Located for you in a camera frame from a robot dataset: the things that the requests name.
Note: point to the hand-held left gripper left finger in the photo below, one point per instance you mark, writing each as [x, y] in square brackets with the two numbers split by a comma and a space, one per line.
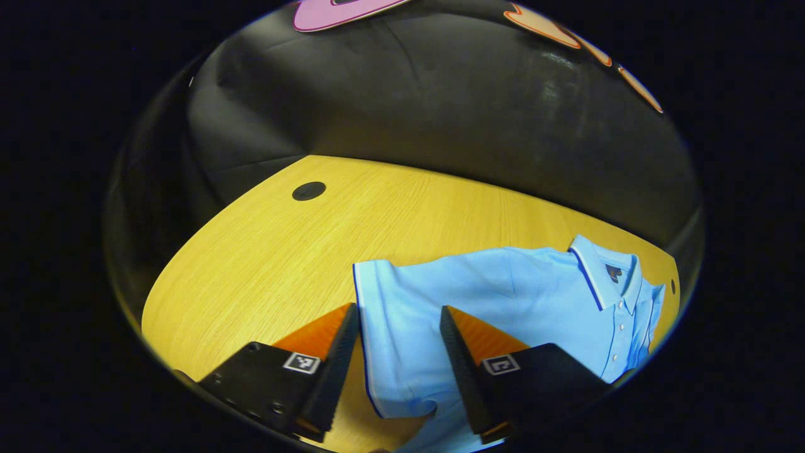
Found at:
[333, 377]

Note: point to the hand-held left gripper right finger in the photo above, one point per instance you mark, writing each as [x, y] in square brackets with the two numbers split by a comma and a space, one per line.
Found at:
[468, 377]

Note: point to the light blue T-shirt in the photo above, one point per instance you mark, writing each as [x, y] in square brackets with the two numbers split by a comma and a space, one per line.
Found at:
[534, 296]

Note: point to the black backdrop cloth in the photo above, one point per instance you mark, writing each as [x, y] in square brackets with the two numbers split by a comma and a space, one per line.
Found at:
[409, 94]

